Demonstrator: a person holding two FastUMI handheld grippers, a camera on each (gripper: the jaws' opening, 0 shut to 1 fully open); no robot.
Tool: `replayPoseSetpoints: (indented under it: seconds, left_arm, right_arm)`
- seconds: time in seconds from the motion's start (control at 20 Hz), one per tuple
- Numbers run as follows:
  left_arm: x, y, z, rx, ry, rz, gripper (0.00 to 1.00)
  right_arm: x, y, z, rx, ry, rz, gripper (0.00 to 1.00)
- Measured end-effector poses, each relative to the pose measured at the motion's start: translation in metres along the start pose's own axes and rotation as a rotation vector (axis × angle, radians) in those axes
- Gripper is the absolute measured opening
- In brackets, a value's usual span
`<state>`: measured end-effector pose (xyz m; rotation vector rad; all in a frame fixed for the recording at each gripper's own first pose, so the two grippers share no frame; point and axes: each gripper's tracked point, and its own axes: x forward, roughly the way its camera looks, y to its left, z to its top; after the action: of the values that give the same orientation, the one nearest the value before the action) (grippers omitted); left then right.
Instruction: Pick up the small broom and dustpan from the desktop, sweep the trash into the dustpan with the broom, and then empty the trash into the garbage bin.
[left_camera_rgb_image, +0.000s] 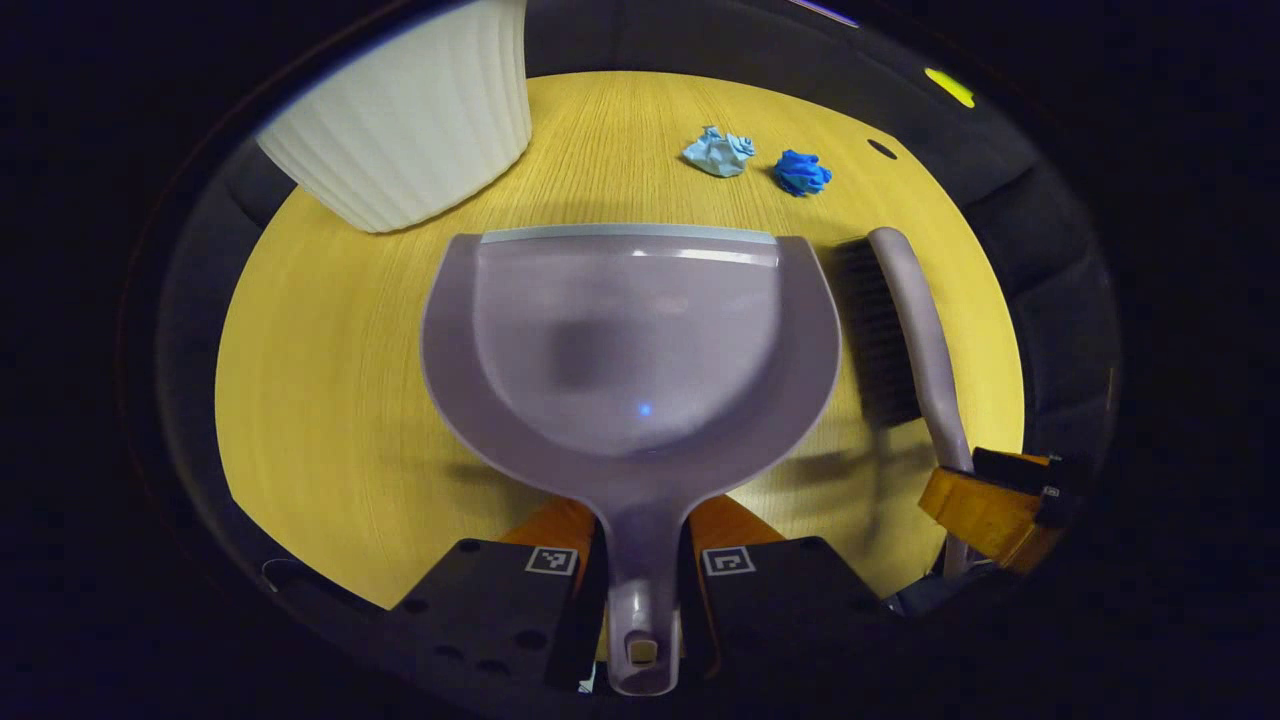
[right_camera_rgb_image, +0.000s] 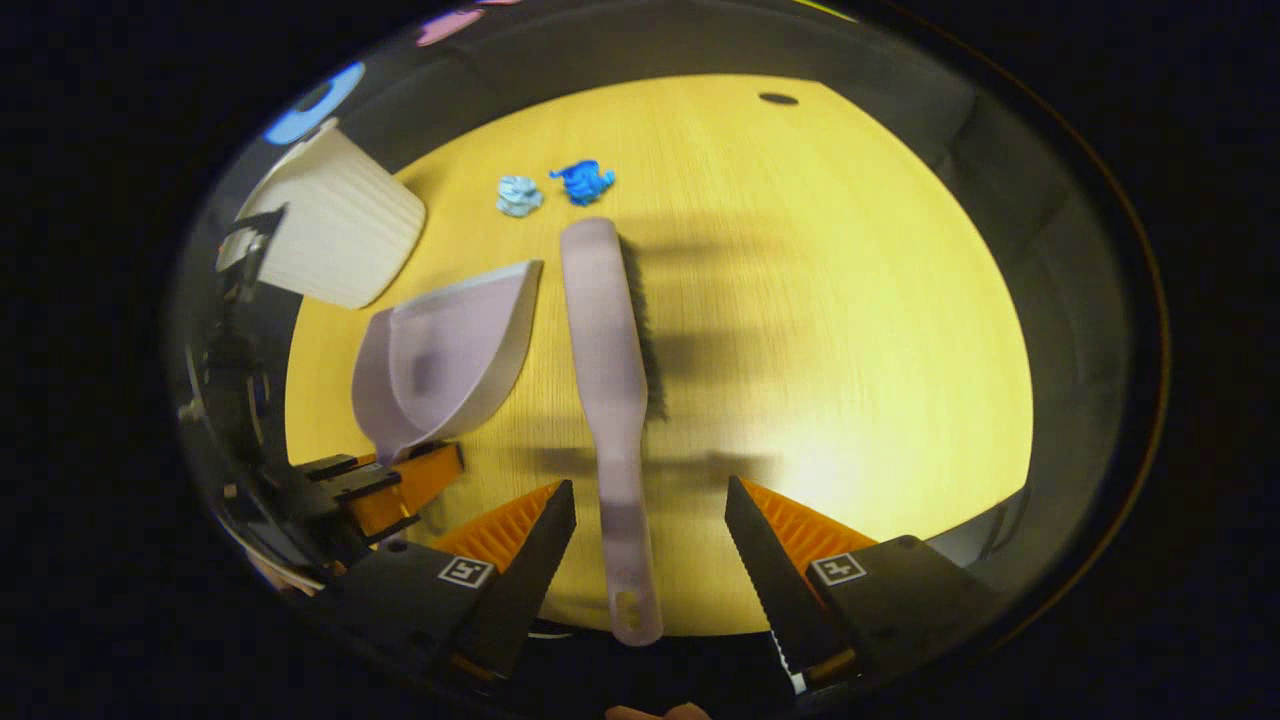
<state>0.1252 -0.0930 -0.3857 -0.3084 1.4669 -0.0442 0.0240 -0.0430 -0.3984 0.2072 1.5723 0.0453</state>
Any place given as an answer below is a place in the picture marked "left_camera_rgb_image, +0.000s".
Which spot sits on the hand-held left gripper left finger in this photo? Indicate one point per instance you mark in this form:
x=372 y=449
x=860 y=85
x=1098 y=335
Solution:
x=480 y=600

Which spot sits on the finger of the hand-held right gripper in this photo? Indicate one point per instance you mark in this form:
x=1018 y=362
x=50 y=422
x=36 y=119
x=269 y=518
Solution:
x=1000 y=465

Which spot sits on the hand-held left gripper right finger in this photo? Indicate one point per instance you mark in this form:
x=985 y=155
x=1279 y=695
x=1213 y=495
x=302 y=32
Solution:
x=790 y=600

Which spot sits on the small purple broom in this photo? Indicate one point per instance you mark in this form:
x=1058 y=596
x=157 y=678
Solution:
x=925 y=340

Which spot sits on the small purple dustpan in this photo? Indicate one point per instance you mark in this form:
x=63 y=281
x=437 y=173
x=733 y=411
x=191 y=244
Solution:
x=630 y=340

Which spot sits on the dark blue paper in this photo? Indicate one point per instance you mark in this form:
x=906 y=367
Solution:
x=800 y=172

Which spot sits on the light blue paper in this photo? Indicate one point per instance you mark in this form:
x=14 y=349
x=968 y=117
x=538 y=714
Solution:
x=718 y=153

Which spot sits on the white ribbed garbage bin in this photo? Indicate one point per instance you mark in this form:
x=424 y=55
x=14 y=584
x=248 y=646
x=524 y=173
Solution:
x=410 y=120

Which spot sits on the wooden desktop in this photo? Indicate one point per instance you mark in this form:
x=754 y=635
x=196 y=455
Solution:
x=330 y=400

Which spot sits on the black desk grommet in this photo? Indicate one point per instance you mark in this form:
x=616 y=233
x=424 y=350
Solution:
x=882 y=149

